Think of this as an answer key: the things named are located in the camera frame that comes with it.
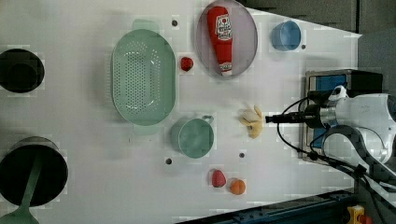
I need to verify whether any plush peeled banana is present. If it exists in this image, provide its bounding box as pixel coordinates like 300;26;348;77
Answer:
240;105;263;139

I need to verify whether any green colander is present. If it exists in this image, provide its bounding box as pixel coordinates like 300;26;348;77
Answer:
111;19;177;135

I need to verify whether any green spatula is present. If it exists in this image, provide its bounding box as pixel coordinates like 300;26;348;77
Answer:
0;157;42;224

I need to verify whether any red plush fruit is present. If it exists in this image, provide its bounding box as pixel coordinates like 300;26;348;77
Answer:
211;170;227;188

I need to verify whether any small red strawberry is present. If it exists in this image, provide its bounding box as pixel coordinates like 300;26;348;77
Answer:
180;57;193;72

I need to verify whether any black utensil cup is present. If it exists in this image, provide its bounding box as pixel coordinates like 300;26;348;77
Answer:
0;136;68;207

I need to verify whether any grey oval plate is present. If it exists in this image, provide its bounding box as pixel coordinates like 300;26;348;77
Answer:
195;0;258;79

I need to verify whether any green mug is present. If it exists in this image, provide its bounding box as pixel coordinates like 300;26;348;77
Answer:
171;115;215;159

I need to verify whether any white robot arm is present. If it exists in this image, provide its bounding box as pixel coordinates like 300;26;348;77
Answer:
265;86;395;165

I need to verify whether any black round container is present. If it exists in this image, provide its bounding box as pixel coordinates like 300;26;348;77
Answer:
0;49;45;93

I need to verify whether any blue bowl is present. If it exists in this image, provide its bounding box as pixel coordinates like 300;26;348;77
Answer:
271;21;302;51

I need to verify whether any black cable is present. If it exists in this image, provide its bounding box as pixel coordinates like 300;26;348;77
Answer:
276;96;396;213

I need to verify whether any red ketchup bottle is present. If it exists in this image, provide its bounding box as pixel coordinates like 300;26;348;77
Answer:
206;6;233;76

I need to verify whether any orange fruit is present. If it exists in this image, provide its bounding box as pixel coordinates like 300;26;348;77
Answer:
230;179;246;195

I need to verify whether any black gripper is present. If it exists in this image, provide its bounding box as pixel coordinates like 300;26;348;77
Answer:
265;91;331;129

